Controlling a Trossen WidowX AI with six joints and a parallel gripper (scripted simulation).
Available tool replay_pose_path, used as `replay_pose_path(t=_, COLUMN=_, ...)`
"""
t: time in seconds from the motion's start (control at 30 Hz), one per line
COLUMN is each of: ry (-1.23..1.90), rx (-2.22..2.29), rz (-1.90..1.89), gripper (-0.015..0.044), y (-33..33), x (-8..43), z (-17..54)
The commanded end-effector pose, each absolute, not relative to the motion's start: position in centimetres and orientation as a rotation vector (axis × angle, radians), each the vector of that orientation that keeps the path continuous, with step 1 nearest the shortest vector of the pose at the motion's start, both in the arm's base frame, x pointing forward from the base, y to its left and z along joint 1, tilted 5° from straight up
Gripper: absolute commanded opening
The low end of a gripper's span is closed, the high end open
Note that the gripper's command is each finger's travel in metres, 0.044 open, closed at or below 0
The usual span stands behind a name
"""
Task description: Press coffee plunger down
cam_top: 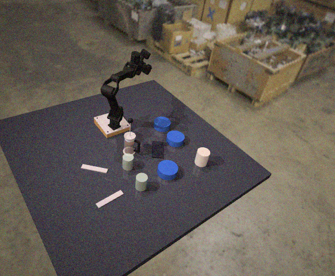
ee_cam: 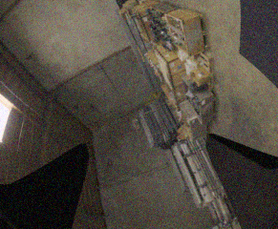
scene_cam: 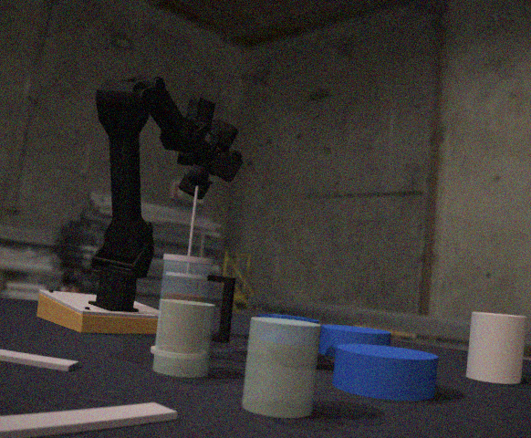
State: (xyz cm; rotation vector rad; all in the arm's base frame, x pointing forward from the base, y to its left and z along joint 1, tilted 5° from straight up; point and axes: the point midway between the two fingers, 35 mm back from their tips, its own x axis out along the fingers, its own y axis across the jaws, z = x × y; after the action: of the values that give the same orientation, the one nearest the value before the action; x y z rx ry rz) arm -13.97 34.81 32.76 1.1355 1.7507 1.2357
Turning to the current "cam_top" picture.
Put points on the pale pink flat bar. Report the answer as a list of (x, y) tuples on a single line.
[(109, 199), (93, 168)]

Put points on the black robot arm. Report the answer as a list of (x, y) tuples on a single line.
[(116, 112)]

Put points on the blue short cylinder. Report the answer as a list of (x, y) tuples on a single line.
[(175, 138), (167, 170), (162, 124)]

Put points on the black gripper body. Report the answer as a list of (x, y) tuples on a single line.
[(144, 54)]

